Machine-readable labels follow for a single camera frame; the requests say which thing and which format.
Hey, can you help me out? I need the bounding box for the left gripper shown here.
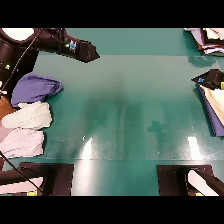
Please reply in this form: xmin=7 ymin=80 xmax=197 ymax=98
xmin=57 ymin=38 xmax=101 ymax=64

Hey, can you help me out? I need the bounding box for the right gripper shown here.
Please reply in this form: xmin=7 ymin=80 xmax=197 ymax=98
xmin=191 ymin=68 xmax=224 ymax=90

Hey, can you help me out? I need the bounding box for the purple garment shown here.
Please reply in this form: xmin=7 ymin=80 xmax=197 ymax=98
xmin=11 ymin=72 xmax=64 ymax=108
xmin=198 ymin=85 xmax=224 ymax=138

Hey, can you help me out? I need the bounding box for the cream garment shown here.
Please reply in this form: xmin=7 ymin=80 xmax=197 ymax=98
xmin=199 ymin=84 xmax=224 ymax=128

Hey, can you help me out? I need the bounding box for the heap of clothes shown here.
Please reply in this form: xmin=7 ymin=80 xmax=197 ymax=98
xmin=183 ymin=27 xmax=224 ymax=56

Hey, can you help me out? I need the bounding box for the white garment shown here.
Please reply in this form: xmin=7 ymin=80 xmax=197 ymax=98
xmin=1 ymin=100 xmax=54 ymax=131

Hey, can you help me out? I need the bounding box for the brown garment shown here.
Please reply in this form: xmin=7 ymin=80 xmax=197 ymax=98
xmin=0 ymin=95 xmax=16 ymax=122

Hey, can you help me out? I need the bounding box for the pale pink knit garment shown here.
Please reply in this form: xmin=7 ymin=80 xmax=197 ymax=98
xmin=0 ymin=127 xmax=46 ymax=160

